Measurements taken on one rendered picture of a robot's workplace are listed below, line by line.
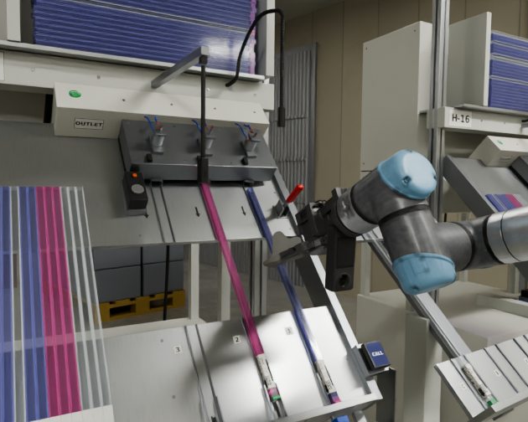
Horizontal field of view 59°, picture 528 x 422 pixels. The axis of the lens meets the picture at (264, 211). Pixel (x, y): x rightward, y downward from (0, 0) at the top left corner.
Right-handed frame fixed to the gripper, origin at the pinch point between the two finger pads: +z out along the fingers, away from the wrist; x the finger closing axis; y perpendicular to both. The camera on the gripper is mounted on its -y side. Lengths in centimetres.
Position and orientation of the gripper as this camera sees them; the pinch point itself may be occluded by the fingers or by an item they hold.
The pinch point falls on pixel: (297, 265)
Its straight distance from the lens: 92.0
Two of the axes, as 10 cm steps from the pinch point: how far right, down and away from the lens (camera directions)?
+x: -8.8, 0.2, -4.8
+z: -4.3, 4.2, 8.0
